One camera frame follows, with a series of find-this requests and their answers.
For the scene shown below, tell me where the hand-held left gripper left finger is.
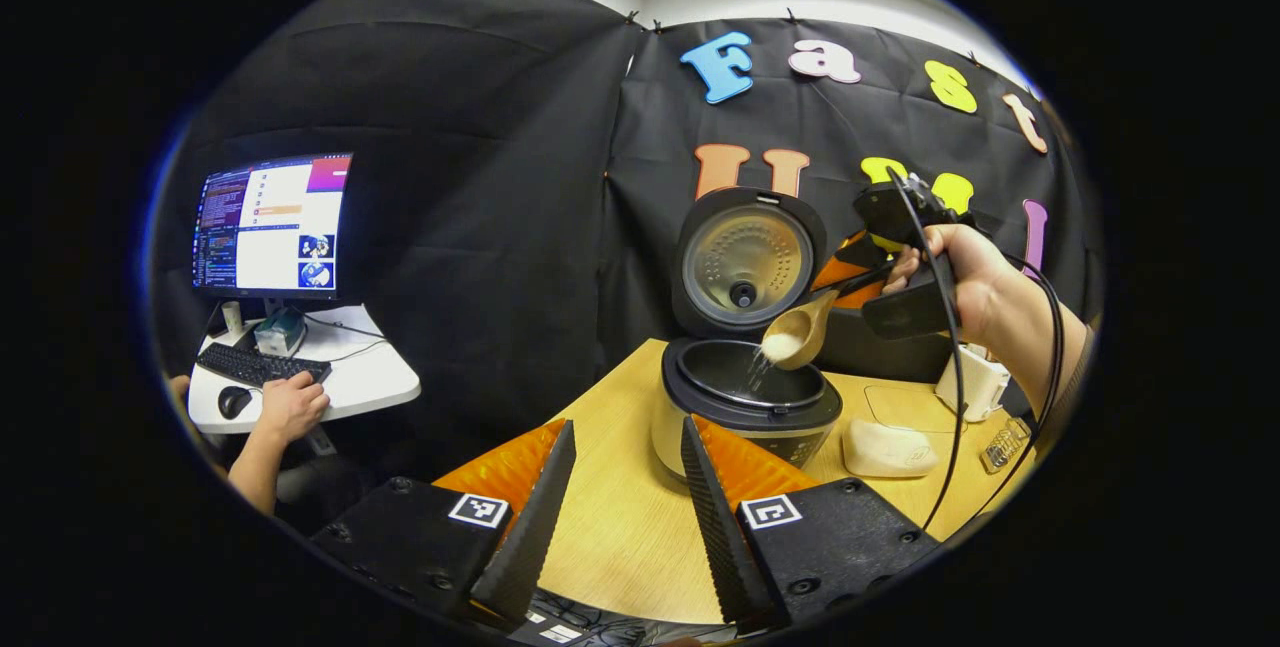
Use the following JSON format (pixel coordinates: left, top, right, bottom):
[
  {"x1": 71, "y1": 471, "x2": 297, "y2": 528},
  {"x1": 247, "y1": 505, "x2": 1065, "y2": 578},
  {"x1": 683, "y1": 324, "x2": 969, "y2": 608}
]
[{"x1": 310, "y1": 419, "x2": 578, "y2": 628}]

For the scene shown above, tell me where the clear plastic rice container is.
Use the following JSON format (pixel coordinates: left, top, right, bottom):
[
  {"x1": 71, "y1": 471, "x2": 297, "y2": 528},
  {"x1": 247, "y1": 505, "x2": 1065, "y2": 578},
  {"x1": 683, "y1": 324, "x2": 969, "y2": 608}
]
[{"x1": 842, "y1": 382, "x2": 969, "y2": 479}]

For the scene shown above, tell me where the black keyboard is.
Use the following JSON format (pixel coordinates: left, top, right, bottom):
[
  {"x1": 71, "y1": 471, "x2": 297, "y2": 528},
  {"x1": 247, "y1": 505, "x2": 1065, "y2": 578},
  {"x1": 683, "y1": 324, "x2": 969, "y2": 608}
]
[{"x1": 197, "y1": 342, "x2": 333, "y2": 388}]

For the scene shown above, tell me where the wooden spoon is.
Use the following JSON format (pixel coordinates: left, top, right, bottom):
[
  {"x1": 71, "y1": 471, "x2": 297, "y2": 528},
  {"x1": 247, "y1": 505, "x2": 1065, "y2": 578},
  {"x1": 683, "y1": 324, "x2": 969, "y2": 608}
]
[{"x1": 760, "y1": 272, "x2": 896, "y2": 372}]

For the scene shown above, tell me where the white toaster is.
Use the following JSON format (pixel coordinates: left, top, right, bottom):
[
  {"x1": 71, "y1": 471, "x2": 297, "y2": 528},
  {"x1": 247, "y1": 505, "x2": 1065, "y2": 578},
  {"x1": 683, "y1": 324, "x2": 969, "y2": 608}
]
[{"x1": 935, "y1": 342, "x2": 1011, "y2": 423}]

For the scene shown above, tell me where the computer monitor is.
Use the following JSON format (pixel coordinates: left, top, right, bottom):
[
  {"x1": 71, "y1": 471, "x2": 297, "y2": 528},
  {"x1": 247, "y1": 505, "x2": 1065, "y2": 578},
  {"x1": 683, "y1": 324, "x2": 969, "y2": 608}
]
[{"x1": 192, "y1": 153, "x2": 354, "y2": 303}]

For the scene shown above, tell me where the small teal box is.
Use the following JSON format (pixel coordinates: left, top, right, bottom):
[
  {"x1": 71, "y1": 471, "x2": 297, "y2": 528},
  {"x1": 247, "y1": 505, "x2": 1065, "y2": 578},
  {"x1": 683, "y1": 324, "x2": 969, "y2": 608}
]
[{"x1": 255, "y1": 307, "x2": 307, "y2": 358}]

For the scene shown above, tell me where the dark grey rice cooker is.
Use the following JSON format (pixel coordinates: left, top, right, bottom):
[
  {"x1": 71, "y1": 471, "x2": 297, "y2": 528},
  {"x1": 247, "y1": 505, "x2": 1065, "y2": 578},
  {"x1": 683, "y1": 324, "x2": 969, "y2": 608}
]
[{"x1": 650, "y1": 187, "x2": 844, "y2": 481}]

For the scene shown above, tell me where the black backdrop cloth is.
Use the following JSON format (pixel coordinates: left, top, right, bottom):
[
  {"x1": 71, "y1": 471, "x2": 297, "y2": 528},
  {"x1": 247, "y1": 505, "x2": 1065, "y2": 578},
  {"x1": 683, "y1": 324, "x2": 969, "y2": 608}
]
[{"x1": 150, "y1": 0, "x2": 1101, "y2": 488}]

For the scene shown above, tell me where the white side desk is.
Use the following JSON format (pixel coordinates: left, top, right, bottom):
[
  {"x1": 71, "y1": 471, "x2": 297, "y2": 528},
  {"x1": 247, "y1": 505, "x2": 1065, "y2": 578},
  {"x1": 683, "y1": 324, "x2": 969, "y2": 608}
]
[{"x1": 188, "y1": 305, "x2": 423, "y2": 436}]

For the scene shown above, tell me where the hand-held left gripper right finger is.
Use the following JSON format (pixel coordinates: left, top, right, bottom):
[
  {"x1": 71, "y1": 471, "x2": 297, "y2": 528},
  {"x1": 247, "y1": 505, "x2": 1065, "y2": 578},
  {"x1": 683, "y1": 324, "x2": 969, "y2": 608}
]
[{"x1": 680, "y1": 415, "x2": 946, "y2": 628}]

